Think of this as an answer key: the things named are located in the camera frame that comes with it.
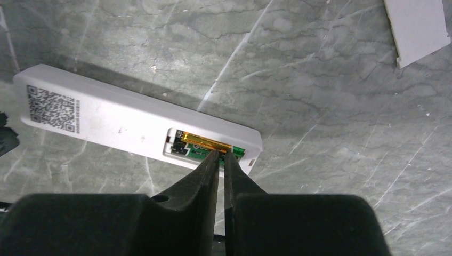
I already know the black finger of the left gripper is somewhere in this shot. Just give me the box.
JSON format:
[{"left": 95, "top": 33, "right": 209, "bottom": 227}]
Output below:
[{"left": 1, "top": 112, "right": 20, "bottom": 156}]

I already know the white battery cover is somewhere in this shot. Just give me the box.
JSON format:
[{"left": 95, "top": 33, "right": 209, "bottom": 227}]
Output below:
[{"left": 384, "top": 0, "right": 451, "bottom": 68}]

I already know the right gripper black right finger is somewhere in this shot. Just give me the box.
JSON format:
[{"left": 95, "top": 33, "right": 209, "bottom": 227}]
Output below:
[{"left": 224, "top": 151, "right": 390, "bottom": 255}]

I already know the gold AA battery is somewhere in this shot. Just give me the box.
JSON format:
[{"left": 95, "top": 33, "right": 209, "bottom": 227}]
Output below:
[{"left": 181, "top": 132, "right": 233, "bottom": 153}]

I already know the white remote control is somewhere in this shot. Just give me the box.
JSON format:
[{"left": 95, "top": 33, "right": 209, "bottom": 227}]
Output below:
[{"left": 13, "top": 64, "right": 263, "bottom": 173}]

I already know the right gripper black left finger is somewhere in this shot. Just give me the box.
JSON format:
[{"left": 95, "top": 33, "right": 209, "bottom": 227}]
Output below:
[{"left": 1, "top": 151, "right": 220, "bottom": 255}]

